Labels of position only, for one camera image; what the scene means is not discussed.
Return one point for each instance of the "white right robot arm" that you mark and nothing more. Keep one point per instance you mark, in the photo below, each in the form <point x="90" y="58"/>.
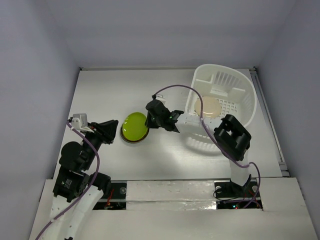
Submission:
<point x="228" y="134"/>

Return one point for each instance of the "white foam front board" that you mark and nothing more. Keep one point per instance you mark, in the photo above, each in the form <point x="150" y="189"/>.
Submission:
<point x="186" y="210"/>

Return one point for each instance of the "lime green plate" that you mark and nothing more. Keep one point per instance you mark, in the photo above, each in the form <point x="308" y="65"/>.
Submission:
<point x="135" y="119"/>

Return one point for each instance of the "yellow plate with brown rim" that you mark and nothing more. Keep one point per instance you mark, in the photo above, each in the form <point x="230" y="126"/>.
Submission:
<point x="133" y="135"/>

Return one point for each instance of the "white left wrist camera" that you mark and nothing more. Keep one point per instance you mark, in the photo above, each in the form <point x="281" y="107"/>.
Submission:
<point x="79" y="121"/>

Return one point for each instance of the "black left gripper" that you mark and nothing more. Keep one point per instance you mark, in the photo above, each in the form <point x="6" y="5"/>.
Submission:
<point x="106" y="130"/>

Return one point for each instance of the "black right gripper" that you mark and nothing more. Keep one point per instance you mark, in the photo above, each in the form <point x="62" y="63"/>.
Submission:
<point x="152" y="116"/>

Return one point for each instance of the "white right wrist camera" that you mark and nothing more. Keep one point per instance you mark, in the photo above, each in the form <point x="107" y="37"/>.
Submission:
<point x="159" y="97"/>

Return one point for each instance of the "cream plate with black mark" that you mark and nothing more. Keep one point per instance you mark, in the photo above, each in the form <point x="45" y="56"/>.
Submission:
<point x="211" y="107"/>

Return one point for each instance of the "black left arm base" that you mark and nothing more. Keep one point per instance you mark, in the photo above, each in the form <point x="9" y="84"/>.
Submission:
<point x="116" y="199"/>

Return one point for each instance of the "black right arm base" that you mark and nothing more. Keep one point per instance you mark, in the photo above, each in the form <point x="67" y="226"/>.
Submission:
<point x="225" y="190"/>

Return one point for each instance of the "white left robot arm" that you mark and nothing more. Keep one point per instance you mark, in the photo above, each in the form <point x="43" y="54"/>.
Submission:
<point x="79" y="184"/>

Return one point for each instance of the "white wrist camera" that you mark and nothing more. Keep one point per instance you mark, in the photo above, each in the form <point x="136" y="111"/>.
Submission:
<point x="79" y="121"/>
<point x="159" y="97"/>

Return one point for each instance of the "white plastic dish rack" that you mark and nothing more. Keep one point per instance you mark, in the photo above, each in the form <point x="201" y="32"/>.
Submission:
<point x="234" y="91"/>

